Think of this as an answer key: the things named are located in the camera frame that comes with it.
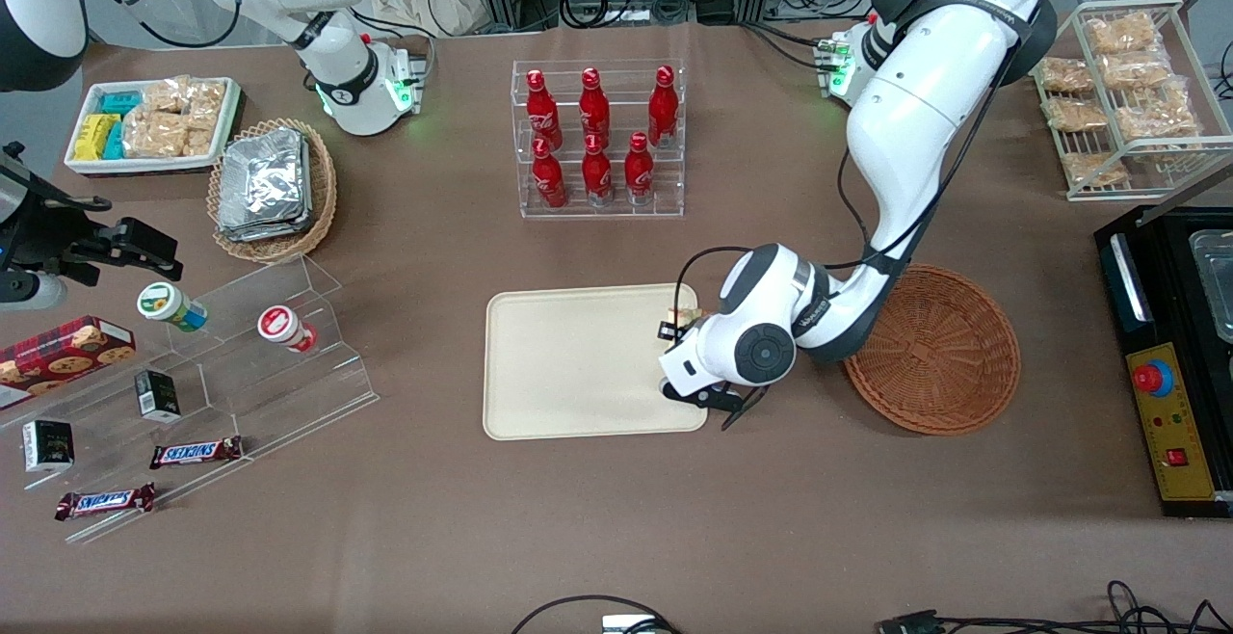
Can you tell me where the cream plastic tray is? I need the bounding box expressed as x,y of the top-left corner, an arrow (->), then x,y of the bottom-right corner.
483,283 -> 709,442

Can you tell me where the brown snickers bar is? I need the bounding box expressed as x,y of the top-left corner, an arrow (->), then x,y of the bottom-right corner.
55,483 -> 157,521
149,436 -> 244,470

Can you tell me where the black looped cable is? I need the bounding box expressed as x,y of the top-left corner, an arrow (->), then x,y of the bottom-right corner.
511,594 -> 680,634

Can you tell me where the clear acrylic bottle rack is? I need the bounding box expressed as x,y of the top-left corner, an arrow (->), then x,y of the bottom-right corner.
511,59 -> 687,221

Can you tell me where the red cola bottle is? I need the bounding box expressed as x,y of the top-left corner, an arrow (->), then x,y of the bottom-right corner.
532,138 -> 567,209
582,133 -> 614,207
647,66 -> 679,150
525,68 -> 563,151
624,131 -> 655,206
579,66 -> 612,148

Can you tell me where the black cable with connector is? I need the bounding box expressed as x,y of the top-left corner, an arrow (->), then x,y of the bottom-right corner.
877,580 -> 1233,634

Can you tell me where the white rectangular snack tray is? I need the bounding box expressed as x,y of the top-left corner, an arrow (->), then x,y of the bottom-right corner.
65,77 -> 242,177

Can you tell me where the red lid cup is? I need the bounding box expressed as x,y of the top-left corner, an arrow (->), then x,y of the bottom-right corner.
257,304 -> 319,354

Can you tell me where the brown round wicker basket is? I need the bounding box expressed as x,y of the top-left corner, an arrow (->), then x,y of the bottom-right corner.
838,263 -> 1022,437

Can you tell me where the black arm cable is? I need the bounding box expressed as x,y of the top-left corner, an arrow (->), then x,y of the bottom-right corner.
672,0 -> 1049,327

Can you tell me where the clear acrylic stepped shelf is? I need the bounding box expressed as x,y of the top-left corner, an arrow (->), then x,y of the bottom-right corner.
0,253 -> 380,546

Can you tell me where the small black carton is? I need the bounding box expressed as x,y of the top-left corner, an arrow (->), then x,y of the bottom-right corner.
22,419 -> 76,474
134,369 -> 182,423

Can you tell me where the red emergency stop button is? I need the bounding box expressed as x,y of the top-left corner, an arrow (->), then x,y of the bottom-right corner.
1132,359 -> 1176,399

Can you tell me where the light oval wicker basket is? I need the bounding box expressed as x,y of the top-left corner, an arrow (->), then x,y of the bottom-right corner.
207,118 -> 338,263

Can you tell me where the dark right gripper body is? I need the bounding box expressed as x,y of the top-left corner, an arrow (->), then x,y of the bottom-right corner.
0,145 -> 99,275

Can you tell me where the red tartan cookie box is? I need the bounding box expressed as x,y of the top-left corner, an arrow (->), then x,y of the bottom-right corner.
0,315 -> 137,411

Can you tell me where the yellow snack packet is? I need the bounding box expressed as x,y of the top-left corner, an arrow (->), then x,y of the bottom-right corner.
73,114 -> 118,162

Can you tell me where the steel pan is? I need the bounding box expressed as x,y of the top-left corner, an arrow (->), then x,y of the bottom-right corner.
1190,229 -> 1233,341

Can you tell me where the black machine with yellow panel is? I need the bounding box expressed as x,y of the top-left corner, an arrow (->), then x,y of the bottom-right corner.
1093,205 -> 1233,519

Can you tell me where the green lid cup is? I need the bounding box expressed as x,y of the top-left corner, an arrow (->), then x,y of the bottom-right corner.
136,281 -> 209,333

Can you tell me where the white wire rack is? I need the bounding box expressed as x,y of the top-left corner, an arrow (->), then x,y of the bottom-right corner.
1033,0 -> 1233,203

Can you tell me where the silver foil packet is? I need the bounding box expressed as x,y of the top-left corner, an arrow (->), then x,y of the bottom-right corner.
220,128 -> 307,228
217,200 -> 315,243

